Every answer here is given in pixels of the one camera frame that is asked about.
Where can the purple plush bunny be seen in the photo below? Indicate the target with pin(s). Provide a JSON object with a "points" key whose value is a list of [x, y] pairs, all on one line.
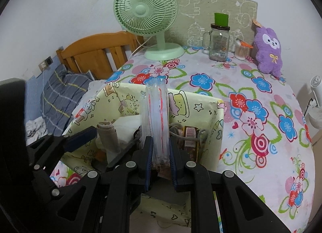
{"points": [[269, 56]]}

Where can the green desk fan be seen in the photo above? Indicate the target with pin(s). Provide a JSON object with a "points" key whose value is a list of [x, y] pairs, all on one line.
{"points": [[140, 9]]}

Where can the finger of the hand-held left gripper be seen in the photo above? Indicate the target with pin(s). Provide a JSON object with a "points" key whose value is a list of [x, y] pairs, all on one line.
{"points": [[118, 157], [81, 138]]}

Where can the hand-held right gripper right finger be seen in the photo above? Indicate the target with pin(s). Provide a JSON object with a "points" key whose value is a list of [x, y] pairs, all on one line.
{"points": [[174, 162]]}

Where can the glass mug jar green lid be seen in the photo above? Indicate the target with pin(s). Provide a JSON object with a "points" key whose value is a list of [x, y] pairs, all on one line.
{"points": [[218, 44]]}

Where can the cotton swab container orange lid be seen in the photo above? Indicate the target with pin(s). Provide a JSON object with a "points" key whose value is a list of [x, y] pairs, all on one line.
{"points": [[242, 51]]}

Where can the grey plaid pillow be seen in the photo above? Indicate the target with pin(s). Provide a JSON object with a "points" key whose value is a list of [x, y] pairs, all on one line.
{"points": [[63, 92]]}

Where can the beige sock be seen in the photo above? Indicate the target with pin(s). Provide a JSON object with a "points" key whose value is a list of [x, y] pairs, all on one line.
{"points": [[108, 134]]}

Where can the yellow printed fabric storage box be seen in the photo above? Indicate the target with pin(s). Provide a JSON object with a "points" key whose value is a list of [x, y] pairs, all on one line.
{"points": [[191, 102]]}

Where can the clear plastic pack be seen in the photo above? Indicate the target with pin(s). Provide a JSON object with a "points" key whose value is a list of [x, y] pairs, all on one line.
{"points": [[156, 117]]}

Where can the white standing fan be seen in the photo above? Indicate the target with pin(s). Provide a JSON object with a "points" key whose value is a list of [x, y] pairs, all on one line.
{"points": [[315, 119]]}

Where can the wooden bed headboard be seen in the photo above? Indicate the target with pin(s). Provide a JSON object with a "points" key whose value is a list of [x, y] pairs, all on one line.
{"points": [[95, 51]]}

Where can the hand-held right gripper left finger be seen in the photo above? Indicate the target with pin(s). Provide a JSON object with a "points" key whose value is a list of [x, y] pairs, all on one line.
{"points": [[148, 162]]}

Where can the wall socket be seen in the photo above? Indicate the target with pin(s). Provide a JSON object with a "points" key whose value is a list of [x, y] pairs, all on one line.
{"points": [[45, 62]]}

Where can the white crumpled cloth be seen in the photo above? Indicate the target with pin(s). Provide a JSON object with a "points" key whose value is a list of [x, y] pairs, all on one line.
{"points": [[36, 127]]}

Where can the green patterned board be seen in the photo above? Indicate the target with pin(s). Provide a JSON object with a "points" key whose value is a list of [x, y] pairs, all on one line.
{"points": [[196, 9]]}

